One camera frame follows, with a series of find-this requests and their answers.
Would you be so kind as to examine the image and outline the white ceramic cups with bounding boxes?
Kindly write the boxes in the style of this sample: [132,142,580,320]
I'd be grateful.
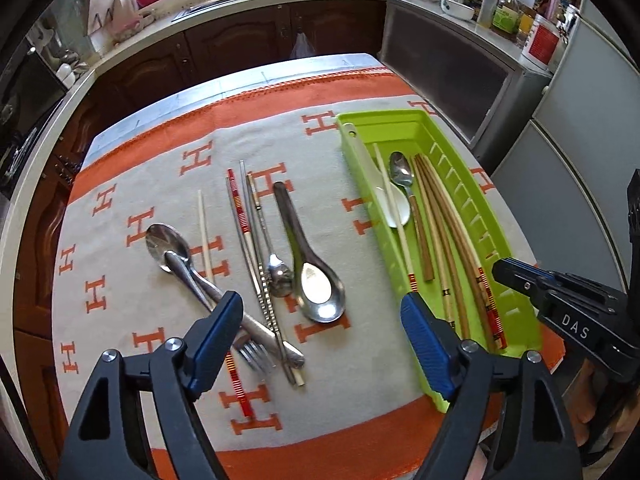
[55,60,91,86]

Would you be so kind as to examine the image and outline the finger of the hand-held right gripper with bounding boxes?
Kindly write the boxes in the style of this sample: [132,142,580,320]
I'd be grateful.
[491,257,553,311]

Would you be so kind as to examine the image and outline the white tub red label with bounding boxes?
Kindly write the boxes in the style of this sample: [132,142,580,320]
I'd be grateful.
[520,12,563,72]

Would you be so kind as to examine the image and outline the large steel soup spoon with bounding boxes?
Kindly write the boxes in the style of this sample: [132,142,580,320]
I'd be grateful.
[272,181,347,324]

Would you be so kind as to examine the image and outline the orange beige printed blanket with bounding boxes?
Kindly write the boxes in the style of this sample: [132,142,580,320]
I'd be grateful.
[50,67,568,478]

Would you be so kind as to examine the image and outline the white ceramic bowl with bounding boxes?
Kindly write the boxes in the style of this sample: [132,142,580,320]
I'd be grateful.
[440,0,476,22]

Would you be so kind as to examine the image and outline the small long-handled steel spoon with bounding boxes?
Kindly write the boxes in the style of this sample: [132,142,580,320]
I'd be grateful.
[240,159,297,298]

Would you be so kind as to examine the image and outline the gas stove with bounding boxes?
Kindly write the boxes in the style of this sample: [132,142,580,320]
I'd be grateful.
[0,105,56,201]

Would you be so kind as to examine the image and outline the white hanging plastic bag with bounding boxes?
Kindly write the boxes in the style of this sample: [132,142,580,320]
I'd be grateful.
[290,30,317,59]

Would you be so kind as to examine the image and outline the steel chopstick red bands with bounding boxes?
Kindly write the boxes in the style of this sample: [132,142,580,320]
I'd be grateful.
[224,177,301,386]
[226,168,306,387]

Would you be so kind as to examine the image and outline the person's right hand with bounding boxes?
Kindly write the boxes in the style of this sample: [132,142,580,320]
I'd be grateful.
[570,360,603,443]

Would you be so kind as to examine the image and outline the colourful fridge stickers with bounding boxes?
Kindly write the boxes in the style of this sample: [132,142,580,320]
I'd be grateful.
[535,0,586,26]

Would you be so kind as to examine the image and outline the oil bottle green label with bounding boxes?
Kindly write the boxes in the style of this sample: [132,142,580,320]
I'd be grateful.
[492,0,523,36]

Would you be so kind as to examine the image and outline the wooden-handled steel spoon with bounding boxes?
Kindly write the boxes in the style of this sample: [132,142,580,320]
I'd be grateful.
[389,151,435,282]

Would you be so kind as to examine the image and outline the wooden cutting board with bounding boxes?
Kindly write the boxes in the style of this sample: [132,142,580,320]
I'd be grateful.
[87,0,123,36]

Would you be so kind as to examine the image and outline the silver refrigerator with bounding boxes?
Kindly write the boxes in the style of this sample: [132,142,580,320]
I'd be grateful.
[472,0,640,306]

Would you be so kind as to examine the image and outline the black countertop appliance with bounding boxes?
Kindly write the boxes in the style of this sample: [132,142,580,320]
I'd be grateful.
[0,35,68,126]

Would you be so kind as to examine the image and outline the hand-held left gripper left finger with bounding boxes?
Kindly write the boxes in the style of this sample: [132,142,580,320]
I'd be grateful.
[57,290,245,480]

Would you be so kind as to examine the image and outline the white ceramic soup spoon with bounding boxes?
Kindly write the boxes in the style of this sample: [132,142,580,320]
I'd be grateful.
[344,129,412,227]

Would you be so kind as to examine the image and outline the bamboo chopstick red striped end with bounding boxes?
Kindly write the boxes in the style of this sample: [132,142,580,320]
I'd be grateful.
[420,154,498,351]
[424,154,508,351]

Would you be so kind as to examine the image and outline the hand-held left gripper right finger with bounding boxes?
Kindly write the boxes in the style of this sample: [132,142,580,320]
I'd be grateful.
[400,292,583,480]

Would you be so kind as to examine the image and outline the green plastic utensil tray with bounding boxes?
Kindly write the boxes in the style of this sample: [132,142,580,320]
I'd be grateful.
[335,108,545,413]

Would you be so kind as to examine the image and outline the cream chopstick red striped end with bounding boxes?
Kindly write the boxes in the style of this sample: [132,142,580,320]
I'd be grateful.
[197,189,252,419]
[373,143,421,293]

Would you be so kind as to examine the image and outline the clear plastic bottle white cap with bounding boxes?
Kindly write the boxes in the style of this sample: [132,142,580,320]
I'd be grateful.
[476,0,501,30]

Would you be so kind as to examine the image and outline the silver frosted-door cabinet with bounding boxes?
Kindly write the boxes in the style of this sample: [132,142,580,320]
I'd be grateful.
[377,0,551,171]

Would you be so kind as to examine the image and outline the light blue table cover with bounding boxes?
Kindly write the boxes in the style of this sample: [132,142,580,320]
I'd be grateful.
[80,52,391,166]

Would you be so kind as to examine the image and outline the steel fork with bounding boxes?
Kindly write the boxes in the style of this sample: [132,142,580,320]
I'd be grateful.
[164,251,275,375]

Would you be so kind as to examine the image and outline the steel kitchen sink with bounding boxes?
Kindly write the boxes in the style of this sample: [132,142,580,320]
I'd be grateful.
[172,0,301,21]

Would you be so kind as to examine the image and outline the bamboo chopstick black mark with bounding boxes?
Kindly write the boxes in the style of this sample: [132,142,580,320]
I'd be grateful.
[416,155,472,340]
[411,156,458,333]

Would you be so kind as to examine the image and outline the steel table spoon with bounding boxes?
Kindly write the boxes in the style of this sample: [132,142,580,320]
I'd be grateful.
[145,223,307,368]

